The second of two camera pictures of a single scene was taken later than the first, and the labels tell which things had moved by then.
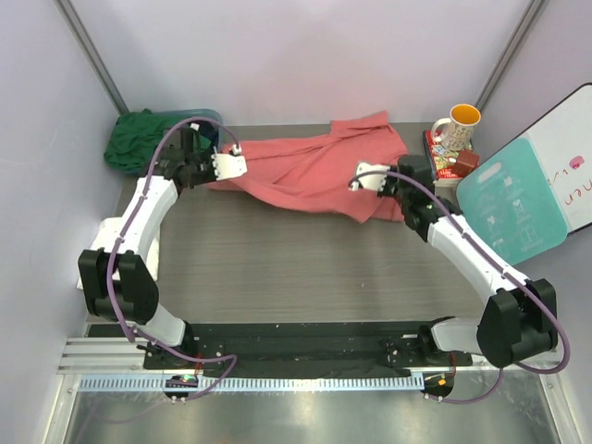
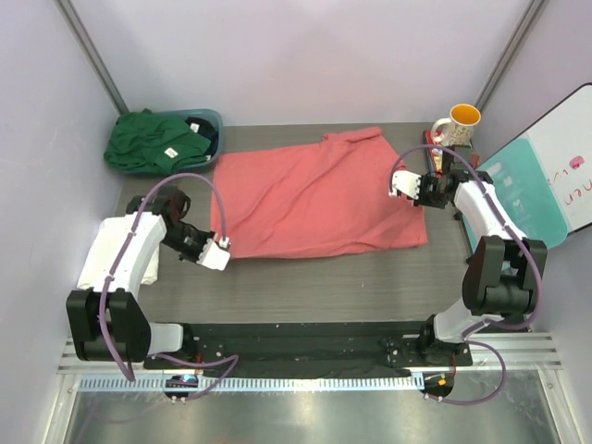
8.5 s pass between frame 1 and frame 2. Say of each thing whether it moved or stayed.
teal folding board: stayed
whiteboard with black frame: stayed
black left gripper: moved
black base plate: stayed
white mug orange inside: stayed
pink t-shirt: moved
